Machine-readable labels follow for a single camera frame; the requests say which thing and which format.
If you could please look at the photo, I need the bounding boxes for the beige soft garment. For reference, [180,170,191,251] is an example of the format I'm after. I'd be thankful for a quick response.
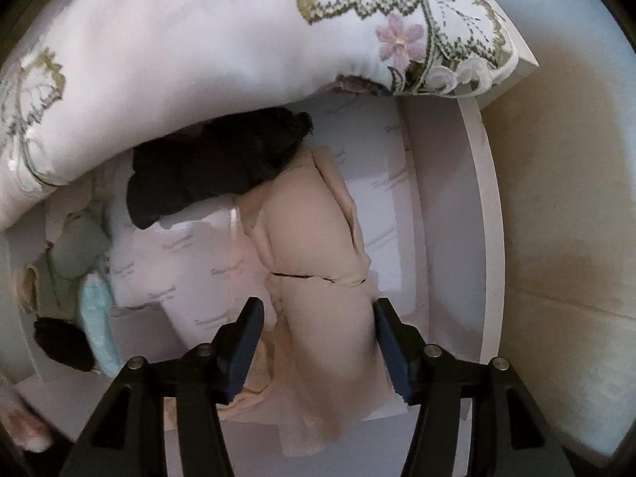
[219,147,394,457]

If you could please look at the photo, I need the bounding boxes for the teal item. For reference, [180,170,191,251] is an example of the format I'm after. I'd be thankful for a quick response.
[78,271,124,378]

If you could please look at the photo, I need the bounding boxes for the green sock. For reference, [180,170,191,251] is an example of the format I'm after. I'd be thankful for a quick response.
[30,202,111,321]

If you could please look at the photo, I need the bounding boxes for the black sock bundle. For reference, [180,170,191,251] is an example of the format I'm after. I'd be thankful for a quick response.
[126,107,314,229]

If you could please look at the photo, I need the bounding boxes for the glossy color paper sheets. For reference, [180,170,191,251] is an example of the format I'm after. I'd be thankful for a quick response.
[103,94,417,347]

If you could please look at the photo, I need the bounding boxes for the small black cloth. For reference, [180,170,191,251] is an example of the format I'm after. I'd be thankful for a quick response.
[33,318,96,372]

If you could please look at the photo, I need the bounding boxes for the white open drawer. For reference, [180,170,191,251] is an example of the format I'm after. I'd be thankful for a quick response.
[0,86,507,477]

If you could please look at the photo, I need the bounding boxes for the white floral embroidered pillow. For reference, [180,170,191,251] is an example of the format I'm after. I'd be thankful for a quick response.
[1,0,535,227]

